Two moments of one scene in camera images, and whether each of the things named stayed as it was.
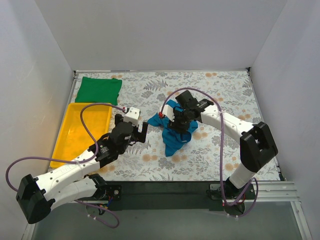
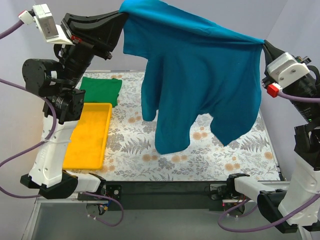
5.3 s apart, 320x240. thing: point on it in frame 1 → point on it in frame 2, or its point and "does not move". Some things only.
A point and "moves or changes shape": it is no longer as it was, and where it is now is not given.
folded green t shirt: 101,90 does not move
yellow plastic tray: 72,142 does not move
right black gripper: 178,124 → 271,52
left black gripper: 136,133 → 81,33
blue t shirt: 173,139 moves or changes shape
